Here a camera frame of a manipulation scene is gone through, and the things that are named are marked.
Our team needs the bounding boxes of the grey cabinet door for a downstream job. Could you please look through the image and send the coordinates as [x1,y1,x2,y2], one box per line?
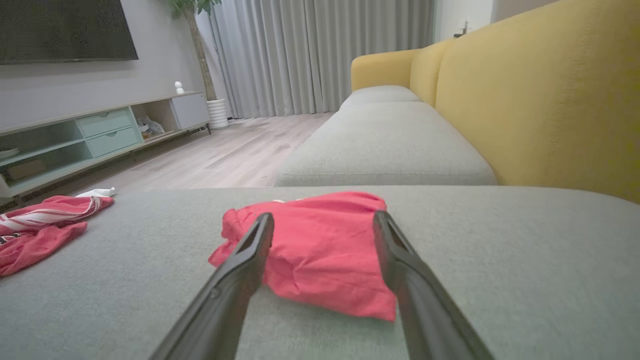
[171,93,211,130]

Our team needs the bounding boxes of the flat brown box in cabinet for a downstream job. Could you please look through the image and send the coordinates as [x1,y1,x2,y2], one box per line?
[4,159,49,182]

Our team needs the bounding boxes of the large grey sofa seat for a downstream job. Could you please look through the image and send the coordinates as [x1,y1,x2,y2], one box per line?
[0,186,640,360]

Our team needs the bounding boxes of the white ribbed plant pot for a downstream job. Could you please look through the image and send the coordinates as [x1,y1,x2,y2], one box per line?
[206,98,230,130]

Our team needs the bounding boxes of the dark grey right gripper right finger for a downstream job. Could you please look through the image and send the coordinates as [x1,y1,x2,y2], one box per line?
[372,211,496,360]

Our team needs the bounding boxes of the tall green potted plant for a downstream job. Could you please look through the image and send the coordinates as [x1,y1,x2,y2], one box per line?
[167,0,223,101]

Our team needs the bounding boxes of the grey pleated curtain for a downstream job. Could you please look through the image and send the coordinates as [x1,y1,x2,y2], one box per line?
[196,0,437,120]

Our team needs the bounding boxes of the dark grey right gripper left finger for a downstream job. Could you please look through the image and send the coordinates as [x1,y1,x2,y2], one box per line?
[150,212,275,360]

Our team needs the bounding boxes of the black wall television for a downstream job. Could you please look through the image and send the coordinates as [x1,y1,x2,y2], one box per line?
[0,0,139,66]

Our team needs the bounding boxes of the red shorts with elastic waistband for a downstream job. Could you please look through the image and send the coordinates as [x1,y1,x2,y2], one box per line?
[208,191,398,322]

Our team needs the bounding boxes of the long low tv cabinet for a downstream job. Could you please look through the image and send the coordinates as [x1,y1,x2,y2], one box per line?
[0,91,212,200]

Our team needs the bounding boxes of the grey sofa seat cushion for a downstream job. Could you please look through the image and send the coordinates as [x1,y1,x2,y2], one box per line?
[274,101,498,187]
[339,85,423,112]

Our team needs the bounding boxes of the red shirt with white sleeves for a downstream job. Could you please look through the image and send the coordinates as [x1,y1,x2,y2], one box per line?
[0,187,119,277]

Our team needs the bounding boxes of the yellow sofa backrest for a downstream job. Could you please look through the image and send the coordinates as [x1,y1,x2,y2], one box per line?
[350,0,640,203]

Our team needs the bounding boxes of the mint green cabinet drawer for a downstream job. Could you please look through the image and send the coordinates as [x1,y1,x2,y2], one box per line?
[76,107,134,139]
[86,126,144,159]

